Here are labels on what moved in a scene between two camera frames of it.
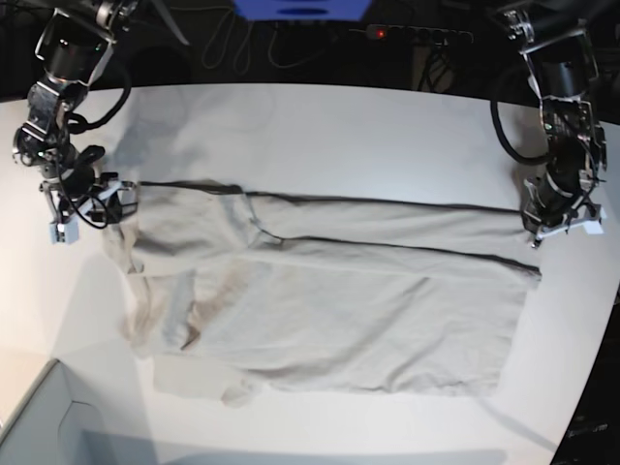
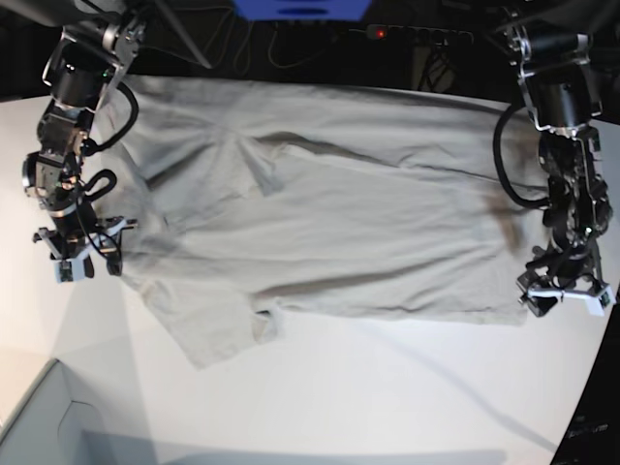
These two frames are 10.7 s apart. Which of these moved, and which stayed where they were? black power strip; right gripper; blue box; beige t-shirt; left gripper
Moved: right gripper; left gripper; beige t-shirt
Stayed: black power strip; blue box
